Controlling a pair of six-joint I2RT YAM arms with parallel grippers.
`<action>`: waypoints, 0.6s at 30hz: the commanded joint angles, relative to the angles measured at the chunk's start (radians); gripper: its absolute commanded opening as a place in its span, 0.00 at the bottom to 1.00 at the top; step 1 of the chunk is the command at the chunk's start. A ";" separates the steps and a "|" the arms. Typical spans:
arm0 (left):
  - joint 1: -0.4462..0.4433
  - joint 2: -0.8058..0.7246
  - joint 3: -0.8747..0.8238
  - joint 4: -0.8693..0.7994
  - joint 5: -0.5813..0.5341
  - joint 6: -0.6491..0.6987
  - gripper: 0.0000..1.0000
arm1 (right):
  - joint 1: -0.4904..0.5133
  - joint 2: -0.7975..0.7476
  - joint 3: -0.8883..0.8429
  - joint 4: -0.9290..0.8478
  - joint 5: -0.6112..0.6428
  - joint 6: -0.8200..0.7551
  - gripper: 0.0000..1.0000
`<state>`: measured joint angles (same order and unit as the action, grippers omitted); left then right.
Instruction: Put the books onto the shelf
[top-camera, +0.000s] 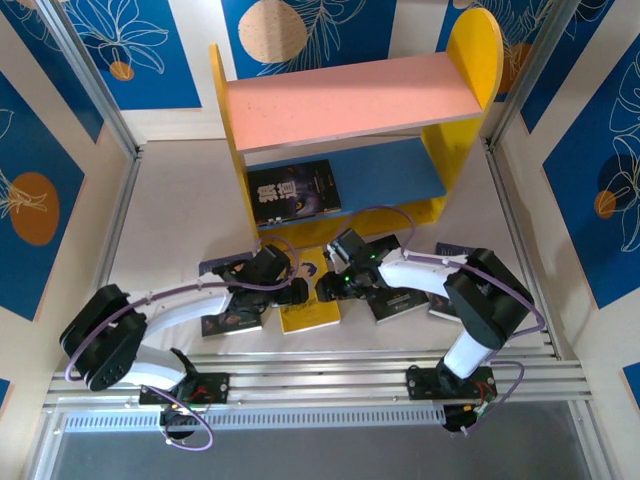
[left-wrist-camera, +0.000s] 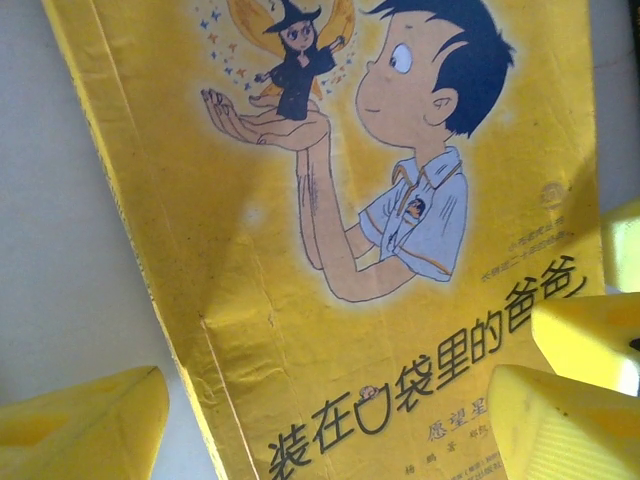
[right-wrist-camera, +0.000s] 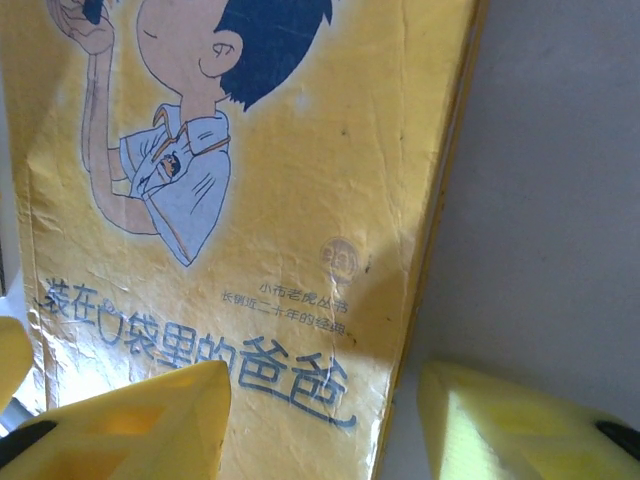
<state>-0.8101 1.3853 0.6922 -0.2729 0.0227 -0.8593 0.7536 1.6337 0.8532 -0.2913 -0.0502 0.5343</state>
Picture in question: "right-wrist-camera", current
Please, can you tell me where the yellow cartoon boy book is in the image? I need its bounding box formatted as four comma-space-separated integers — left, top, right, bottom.
0, 0, 494, 480

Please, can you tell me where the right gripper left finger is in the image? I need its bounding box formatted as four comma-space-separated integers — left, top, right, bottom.
0, 358, 234, 480

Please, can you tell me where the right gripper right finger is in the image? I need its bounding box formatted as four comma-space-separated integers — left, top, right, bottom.
418, 360, 640, 480

